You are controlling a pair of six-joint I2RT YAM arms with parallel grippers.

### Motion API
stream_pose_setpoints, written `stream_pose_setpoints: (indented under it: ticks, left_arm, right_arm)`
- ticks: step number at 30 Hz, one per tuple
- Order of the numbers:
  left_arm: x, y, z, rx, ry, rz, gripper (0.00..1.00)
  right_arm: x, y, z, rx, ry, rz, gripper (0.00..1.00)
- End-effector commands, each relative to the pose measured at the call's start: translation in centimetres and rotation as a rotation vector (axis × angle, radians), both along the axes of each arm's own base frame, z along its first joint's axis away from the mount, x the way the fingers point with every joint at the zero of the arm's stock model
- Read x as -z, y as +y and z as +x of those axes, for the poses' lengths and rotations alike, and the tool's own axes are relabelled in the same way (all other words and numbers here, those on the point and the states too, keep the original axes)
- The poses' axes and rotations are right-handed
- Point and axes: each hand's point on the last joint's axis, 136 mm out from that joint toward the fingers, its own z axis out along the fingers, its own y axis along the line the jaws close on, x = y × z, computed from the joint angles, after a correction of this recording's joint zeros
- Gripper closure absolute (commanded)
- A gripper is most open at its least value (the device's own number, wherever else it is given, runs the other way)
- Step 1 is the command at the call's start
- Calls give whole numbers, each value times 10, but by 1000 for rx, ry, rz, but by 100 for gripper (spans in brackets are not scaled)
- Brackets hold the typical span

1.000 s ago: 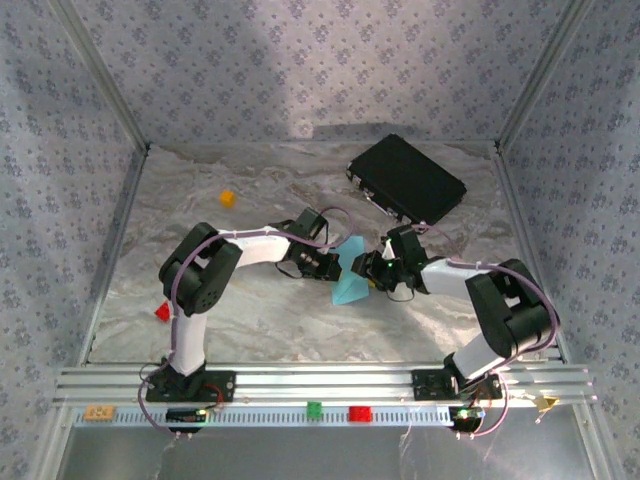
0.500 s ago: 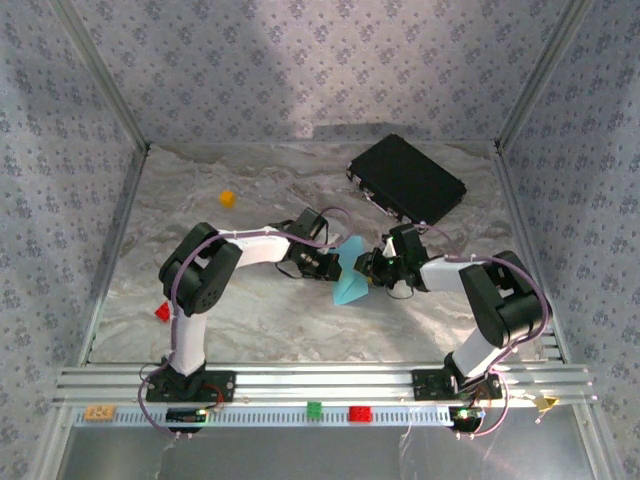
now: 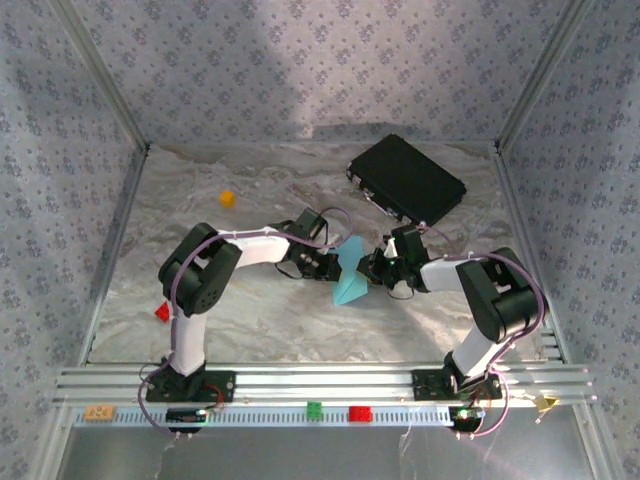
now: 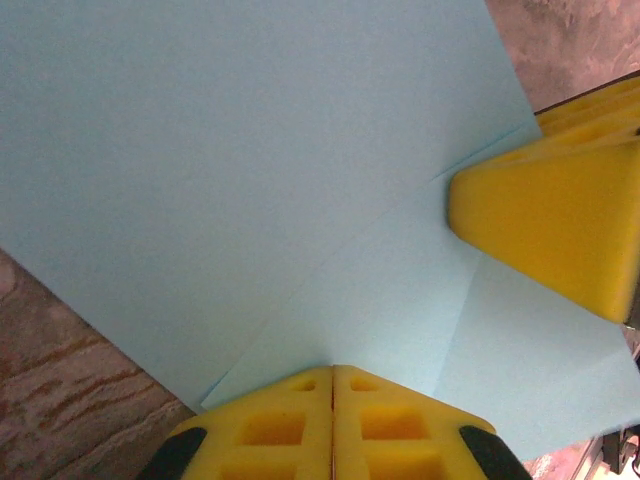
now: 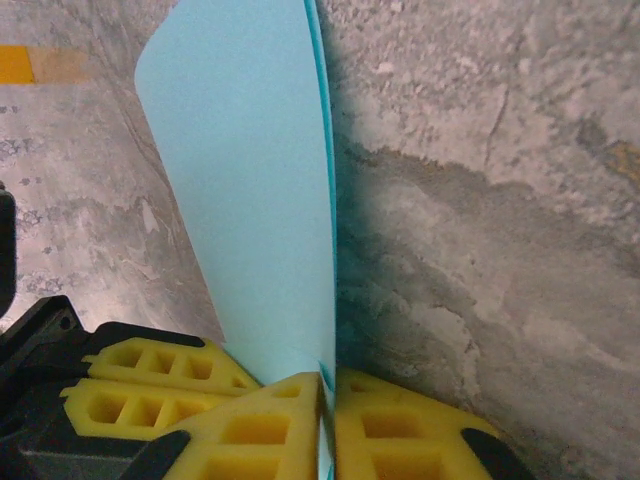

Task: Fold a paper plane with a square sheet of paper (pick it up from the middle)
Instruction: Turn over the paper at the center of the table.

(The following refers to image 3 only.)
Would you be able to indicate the orange label plate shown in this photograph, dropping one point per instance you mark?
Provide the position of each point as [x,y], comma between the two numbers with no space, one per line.
[100,413]

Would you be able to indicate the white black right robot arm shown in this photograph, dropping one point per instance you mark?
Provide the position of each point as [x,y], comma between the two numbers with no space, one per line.
[472,355]

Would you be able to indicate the aluminium upright frame post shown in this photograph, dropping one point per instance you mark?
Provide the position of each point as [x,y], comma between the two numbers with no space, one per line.
[104,75]
[542,75]

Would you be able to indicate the small green toy brick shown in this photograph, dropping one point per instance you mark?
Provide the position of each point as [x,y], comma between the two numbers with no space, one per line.
[314,410]

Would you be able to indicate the large red toy brick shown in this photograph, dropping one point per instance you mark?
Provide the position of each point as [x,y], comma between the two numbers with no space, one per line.
[162,312]

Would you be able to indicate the black left controller board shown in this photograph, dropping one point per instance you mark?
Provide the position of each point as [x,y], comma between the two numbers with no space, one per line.
[182,415]

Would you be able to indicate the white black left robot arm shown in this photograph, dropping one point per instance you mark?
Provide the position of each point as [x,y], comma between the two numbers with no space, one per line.
[190,345]

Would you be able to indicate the black controller board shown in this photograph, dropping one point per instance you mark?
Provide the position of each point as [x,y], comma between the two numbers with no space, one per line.
[465,415]
[182,415]

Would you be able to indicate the small yellow cube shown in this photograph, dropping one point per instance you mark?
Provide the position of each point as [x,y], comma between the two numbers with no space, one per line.
[228,198]

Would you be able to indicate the aluminium floor edge rail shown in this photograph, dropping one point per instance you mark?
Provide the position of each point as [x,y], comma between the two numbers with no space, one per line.
[521,225]
[116,250]

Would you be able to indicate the small yellow folded paper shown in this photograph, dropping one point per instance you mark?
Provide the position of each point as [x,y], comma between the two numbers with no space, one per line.
[546,402]

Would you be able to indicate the black right controller board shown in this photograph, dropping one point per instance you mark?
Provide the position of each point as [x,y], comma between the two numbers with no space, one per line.
[465,415]

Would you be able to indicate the small red toy brick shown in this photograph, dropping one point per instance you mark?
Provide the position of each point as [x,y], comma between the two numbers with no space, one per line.
[360,414]

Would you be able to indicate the light blue paper sheet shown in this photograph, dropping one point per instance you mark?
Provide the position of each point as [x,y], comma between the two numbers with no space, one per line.
[350,290]

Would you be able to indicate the aluminium mounting rail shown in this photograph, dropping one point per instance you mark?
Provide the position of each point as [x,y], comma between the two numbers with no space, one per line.
[325,385]

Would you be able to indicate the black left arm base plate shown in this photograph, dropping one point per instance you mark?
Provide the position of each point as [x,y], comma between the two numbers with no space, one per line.
[225,385]

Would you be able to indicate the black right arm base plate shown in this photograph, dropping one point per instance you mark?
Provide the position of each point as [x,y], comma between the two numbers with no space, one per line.
[425,385]

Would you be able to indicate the black hard case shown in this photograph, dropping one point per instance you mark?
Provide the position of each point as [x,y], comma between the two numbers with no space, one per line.
[407,177]

